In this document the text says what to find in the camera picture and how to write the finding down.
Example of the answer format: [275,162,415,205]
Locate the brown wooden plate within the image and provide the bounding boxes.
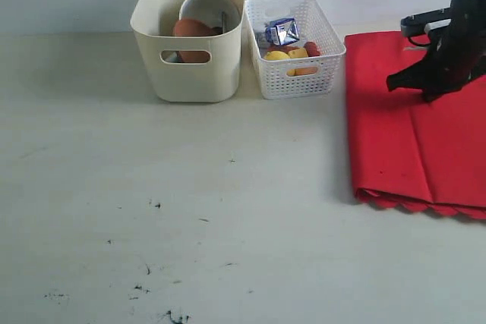
[173,18,217,64]

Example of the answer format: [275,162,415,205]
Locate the metal table knife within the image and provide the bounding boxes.
[221,12,228,33]

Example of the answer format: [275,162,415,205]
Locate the red table cloth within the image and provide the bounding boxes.
[345,31,485,220]

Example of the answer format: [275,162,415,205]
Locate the yellow lemon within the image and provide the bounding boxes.
[264,50,295,77]

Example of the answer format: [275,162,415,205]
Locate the white perforated plastic basket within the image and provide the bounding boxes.
[244,0,346,99]

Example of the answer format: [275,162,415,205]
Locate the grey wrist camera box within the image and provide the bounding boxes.
[400,8,451,37]

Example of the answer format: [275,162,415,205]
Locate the fried chicken nugget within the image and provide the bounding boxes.
[267,45,298,53]

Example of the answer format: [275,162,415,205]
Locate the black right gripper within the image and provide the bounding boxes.
[386,0,485,103]

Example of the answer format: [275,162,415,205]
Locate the yellow cheese wedge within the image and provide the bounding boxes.
[288,47,318,76]

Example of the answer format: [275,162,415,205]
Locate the stainless steel cup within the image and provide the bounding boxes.
[162,51,181,63]

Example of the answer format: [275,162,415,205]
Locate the cream plastic storage bin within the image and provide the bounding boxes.
[130,0,245,102]

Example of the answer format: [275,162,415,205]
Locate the white ceramic bowl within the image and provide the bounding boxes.
[179,0,241,32]

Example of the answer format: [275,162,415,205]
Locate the red toy sausage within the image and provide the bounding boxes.
[304,41,320,57]

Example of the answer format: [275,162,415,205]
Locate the blue white milk carton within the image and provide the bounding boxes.
[254,17,300,48]

